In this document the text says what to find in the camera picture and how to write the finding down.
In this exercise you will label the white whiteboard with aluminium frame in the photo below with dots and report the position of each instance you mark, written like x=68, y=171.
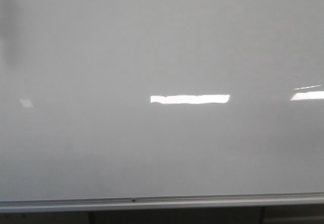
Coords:
x=149, y=104

